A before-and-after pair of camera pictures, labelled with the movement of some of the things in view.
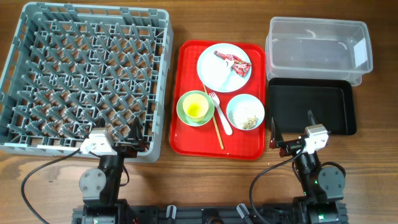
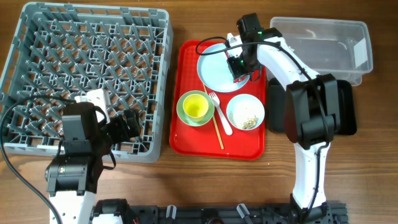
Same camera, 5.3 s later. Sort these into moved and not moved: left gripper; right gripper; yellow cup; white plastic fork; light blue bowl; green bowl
Moved: right gripper; left gripper
Not moved: light blue bowl; white plastic fork; yellow cup; green bowl
